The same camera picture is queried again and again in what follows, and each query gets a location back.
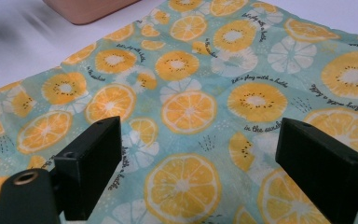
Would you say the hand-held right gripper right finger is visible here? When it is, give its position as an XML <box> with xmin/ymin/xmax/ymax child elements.
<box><xmin>274</xmin><ymin>117</ymin><xmax>358</xmax><ymax>224</ymax></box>

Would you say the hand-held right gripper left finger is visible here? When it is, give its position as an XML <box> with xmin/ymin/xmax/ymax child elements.
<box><xmin>53</xmin><ymin>116</ymin><xmax>123</xmax><ymax>222</ymax></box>

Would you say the citrus print cloth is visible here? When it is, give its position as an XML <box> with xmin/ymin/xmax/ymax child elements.
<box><xmin>0</xmin><ymin>0</ymin><xmax>358</xmax><ymax>224</ymax></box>

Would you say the pink plastic basket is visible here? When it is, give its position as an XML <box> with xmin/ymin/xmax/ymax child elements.
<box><xmin>42</xmin><ymin>0</ymin><xmax>142</xmax><ymax>26</ymax></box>

